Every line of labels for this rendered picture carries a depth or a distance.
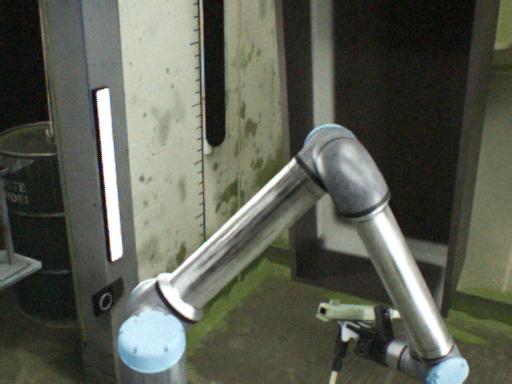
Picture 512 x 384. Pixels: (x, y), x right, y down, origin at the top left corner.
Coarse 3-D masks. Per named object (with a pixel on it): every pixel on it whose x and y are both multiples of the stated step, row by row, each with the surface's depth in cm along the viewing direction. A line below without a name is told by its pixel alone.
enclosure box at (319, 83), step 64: (320, 0) 217; (384, 0) 206; (448, 0) 197; (320, 64) 230; (384, 64) 218; (448, 64) 207; (384, 128) 231; (448, 128) 220; (448, 192) 233; (320, 256) 258; (448, 256) 207
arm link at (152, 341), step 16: (128, 320) 142; (144, 320) 142; (160, 320) 142; (176, 320) 142; (128, 336) 137; (144, 336) 137; (160, 336) 137; (176, 336) 137; (128, 352) 134; (144, 352) 133; (160, 352) 133; (176, 352) 136; (128, 368) 136; (144, 368) 134; (160, 368) 134; (176, 368) 137
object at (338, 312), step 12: (336, 300) 188; (324, 312) 185; (336, 312) 186; (348, 312) 189; (360, 312) 192; (372, 312) 195; (396, 312) 204; (336, 348) 193; (336, 360) 193; (336, 372) 193
